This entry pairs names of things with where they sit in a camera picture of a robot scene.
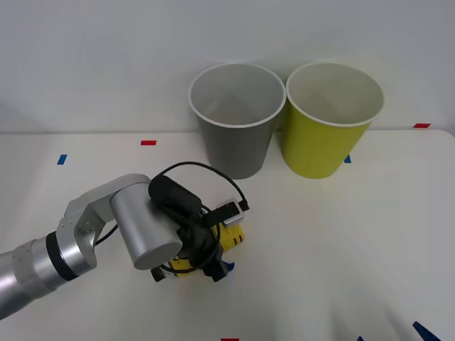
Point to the yellow-green plastic bin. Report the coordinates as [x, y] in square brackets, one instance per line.
[320, 145]

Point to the silver and black left arm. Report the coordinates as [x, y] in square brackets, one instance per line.
[142, 220]

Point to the grey plastic bin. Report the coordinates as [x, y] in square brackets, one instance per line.
[234, 149]

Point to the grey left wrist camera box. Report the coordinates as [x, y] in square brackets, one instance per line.
[231, 215]

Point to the yellow bottle with black cap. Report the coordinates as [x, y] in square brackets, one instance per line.
[232, 237]

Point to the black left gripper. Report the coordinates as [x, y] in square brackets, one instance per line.
[199, 241]

